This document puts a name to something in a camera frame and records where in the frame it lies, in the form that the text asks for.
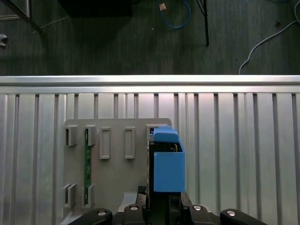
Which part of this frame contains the white floor cable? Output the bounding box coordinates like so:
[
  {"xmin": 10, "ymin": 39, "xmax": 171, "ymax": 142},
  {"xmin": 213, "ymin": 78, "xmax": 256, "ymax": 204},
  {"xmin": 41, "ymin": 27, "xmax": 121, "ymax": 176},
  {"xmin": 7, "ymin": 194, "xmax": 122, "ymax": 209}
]
[{"xmin": 239, "ymin": 20, "xmax": 300, "ymax": 75}]

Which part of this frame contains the blue floor cable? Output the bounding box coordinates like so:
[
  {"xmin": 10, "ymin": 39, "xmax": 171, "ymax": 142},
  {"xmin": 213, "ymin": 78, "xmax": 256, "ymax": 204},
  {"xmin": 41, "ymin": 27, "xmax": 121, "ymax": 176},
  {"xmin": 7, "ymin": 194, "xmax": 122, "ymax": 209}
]
[{"xmin": 159, "ymin": 0, "xmax": 192, "ymax": 30}]

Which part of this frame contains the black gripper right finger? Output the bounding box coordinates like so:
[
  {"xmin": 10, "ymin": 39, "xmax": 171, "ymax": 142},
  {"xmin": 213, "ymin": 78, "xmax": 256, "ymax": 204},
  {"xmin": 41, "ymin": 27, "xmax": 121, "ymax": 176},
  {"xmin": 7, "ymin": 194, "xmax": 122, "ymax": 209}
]
[{"xmin": 167, "ymin": 191, "xmax": 262, "ymax": 225}]

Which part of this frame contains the hard disk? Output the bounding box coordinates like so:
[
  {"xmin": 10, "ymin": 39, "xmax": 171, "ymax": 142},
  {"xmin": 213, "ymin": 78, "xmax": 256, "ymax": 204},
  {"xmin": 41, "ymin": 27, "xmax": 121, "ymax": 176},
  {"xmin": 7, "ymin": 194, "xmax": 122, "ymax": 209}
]
[{"xmin": 146, "ymin": 125, "xmax": 187, "ymax": 211}]

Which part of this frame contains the green RAM stick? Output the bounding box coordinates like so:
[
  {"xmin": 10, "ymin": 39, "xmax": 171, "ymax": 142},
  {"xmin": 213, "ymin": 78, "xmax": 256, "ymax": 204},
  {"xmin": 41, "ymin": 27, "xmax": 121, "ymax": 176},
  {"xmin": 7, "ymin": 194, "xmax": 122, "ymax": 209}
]
[{"xmin": 83, "ymin": 127, "xmax": 92, "ymax": 205}]

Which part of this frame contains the black stand leg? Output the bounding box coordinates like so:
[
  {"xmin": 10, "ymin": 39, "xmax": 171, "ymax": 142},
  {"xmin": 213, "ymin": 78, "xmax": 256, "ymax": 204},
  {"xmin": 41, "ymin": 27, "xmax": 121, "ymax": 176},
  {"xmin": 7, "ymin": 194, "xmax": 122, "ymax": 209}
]
[{"xmin": 196, "ymin": 0, "xmax": 210, "ymax": 46}]

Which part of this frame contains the steel table frame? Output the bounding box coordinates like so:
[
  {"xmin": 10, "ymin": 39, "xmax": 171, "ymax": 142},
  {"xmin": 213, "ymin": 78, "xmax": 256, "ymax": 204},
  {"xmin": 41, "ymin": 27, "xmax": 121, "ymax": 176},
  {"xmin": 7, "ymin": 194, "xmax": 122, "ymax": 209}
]
[{"xmin": 0, "ymin": 0, "xmax": 45, "ymax": 36}]

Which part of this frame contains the grey parts rack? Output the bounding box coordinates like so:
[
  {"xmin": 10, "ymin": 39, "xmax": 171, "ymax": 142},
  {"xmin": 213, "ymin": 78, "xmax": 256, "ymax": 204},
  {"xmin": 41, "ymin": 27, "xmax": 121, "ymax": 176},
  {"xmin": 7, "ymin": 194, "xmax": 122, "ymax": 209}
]
[{"xmin": 62, "ymin": 118, "xmax": 173, "ymax": 225}]

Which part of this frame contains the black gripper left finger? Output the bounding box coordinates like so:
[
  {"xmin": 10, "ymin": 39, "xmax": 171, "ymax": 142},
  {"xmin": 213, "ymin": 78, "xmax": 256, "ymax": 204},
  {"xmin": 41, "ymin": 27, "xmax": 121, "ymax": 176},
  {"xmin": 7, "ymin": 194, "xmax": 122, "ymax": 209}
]
[{"xmin": 81, "ymin": 186, "xmax": 151, "ymax": 225}]

